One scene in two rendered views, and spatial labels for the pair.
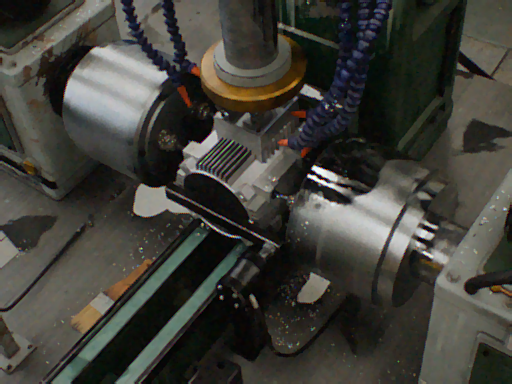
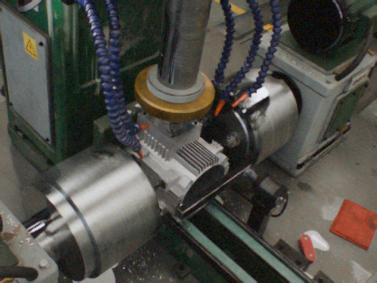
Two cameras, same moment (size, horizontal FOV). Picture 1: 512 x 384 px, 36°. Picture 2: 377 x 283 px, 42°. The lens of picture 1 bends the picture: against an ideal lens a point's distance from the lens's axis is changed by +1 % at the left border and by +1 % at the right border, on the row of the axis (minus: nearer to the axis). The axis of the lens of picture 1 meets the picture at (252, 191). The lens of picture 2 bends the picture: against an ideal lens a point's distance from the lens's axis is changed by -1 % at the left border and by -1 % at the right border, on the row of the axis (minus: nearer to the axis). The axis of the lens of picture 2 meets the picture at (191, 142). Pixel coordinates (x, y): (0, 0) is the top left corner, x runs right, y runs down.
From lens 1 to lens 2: 1.36 m
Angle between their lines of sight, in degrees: 61
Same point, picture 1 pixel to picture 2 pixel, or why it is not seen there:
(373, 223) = (283, 100)
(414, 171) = (255, 71)
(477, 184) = not seen: hidden behind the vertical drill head
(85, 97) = (103, 221)
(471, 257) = (316, 73)
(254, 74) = (202, 81)
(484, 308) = (344, 81)
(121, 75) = (105, 181)
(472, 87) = not seen: hidden behind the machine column
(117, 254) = not seen: outside the picture
